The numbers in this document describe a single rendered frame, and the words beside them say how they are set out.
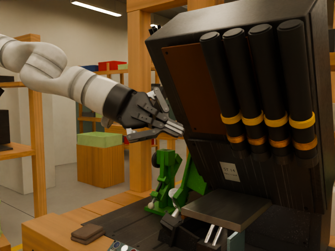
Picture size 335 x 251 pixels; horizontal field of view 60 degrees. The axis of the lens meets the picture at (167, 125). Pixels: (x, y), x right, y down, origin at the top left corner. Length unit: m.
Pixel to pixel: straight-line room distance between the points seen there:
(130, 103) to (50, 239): 0.73
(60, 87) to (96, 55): 9.20
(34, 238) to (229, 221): 0.82
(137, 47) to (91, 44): 8.18
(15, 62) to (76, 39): 8.73
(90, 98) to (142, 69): 1.00
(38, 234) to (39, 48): 0.78
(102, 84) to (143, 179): 1.10
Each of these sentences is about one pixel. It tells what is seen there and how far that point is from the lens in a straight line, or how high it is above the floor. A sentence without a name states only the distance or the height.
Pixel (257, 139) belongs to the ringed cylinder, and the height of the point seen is 1.32.
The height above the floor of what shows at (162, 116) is 1.37.
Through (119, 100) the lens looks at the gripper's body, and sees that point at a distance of 0.56.
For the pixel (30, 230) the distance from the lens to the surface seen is 1.30.
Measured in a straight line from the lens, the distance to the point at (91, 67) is 7.79.
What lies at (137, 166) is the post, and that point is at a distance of 1.61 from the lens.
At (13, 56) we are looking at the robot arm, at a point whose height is 1.49.
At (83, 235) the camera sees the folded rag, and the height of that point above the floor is 0.93.
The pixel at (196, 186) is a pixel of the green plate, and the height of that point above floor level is 1.12.
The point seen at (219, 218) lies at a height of 1.13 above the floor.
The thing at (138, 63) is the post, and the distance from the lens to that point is 1.56.
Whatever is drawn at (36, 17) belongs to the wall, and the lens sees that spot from 8.88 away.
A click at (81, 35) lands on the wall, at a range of 9.54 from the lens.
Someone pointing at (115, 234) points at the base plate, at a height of 0.90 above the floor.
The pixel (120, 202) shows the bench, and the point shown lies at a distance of 1.51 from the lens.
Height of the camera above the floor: 1.41
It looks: 6 degrees down
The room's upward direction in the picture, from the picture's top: straight up
